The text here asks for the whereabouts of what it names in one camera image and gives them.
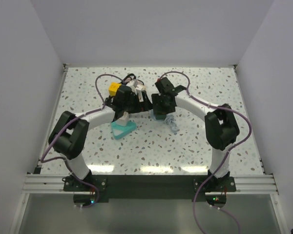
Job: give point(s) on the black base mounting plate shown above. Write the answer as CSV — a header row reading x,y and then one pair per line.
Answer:
x,y
102,188

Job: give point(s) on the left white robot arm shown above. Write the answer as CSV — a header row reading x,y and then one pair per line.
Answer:
x,y
69,134

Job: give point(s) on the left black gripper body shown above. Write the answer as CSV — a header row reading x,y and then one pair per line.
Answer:
x,y
134,105

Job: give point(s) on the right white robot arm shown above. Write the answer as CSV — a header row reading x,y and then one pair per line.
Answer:
x,y
220,125

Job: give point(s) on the dark green cube socket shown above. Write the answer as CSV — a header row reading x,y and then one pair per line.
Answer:
x,y
159,117

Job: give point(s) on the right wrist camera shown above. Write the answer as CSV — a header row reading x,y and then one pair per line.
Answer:
x,y
165,87

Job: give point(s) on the aluminium rail frame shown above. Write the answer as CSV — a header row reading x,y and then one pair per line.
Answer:
x,y
39,183

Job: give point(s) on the teal triangular power strip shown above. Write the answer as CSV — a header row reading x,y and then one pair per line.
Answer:
x,y
120,131

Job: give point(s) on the beige long power strip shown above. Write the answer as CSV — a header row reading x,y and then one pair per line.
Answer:
x,y
140,95

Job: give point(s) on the round light blue socket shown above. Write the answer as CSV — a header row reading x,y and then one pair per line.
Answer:
x,y
153,115

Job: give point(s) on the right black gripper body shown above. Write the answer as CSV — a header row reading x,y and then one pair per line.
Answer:
x,y
159,106

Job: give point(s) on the white cube tiger sticker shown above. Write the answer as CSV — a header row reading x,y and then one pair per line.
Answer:
x,y
123,120

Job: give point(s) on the yellow cube socket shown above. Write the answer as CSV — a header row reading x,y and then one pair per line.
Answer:
x,y
113,88

